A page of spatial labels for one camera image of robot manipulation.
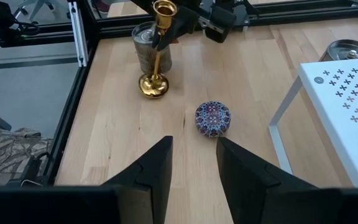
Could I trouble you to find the office chair base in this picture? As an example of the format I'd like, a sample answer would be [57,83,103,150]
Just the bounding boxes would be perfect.
[17,0,55,16]

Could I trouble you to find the short gold candlestick holder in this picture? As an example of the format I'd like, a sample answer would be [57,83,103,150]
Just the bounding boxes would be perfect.
[138,0,178,100]

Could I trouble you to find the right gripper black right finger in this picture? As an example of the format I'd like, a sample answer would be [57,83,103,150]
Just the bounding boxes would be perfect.
[215,137,341,224]

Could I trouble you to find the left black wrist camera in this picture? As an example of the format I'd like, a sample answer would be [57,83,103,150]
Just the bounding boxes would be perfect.
[204,3,237,44]

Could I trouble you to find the white perforated metal shelf riser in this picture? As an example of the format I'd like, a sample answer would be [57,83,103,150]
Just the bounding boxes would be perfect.
[268,57,358,189]

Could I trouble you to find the black table frame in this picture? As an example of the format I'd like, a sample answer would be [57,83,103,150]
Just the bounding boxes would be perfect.
[20,0,358,187]

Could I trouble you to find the camouflage pattern cloth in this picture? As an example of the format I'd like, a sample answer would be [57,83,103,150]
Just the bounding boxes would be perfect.
[0,125,53,190]

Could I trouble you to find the patterned red blue ball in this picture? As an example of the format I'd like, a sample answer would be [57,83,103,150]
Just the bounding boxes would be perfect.
[194,101,232,138]

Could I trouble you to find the plain silver metal tin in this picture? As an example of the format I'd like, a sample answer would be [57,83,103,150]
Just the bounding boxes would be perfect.
[131,21,173,75]

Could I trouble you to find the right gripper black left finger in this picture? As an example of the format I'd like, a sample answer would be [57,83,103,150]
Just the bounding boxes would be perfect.
[101,136,174,224]

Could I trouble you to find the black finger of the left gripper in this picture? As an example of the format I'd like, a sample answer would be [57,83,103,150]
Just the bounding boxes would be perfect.
[151,32,160,50]
[158,6,199,51]

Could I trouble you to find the aluminium corner post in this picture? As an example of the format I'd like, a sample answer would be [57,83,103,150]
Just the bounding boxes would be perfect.
[68,1,89,68]

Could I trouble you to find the person's shoe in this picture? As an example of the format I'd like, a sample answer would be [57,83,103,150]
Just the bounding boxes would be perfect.
[96,0,111,14]

